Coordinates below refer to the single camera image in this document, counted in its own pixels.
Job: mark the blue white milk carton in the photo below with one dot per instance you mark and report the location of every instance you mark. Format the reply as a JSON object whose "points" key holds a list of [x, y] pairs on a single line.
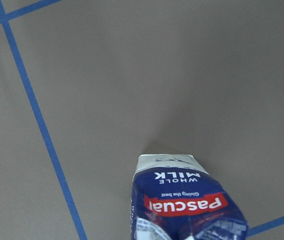
{"points": [[174, 198]]}

